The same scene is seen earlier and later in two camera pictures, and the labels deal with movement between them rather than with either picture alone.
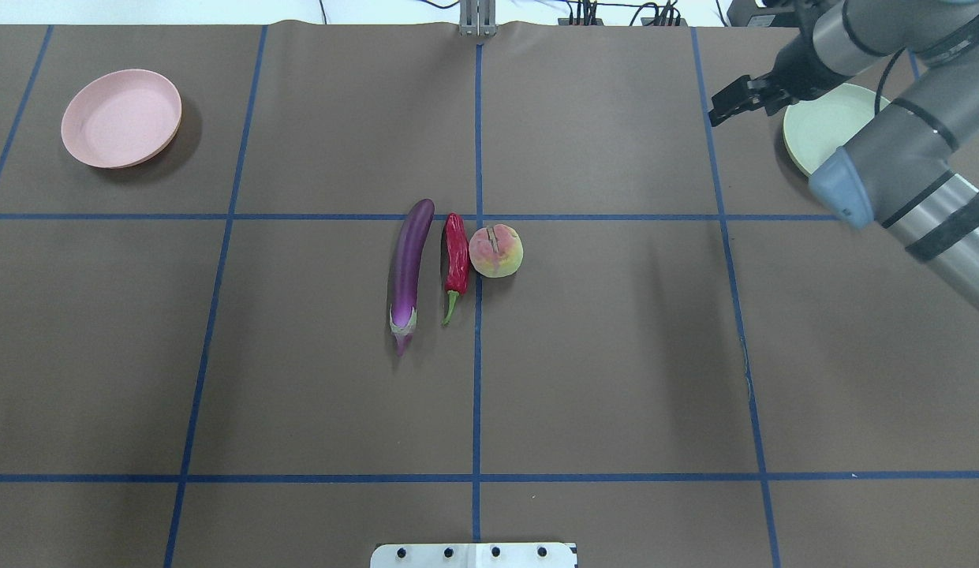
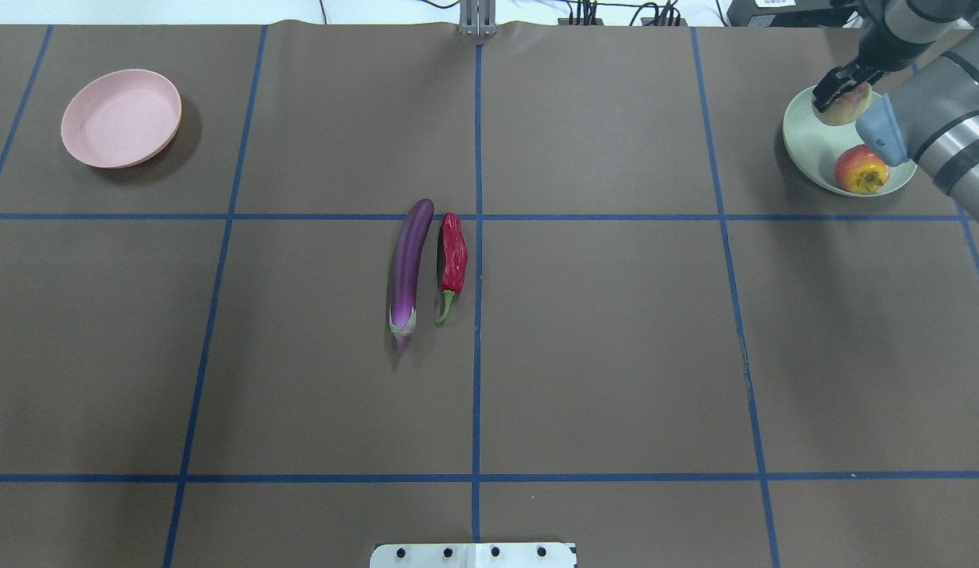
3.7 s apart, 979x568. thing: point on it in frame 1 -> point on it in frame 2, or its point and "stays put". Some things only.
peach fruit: (496, 251) -> (846, 109)
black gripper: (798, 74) -> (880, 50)
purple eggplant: (404, 271) stays put
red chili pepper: (456, 259) stays put
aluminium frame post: (477, 18) stays put
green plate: (812, 128) stays put
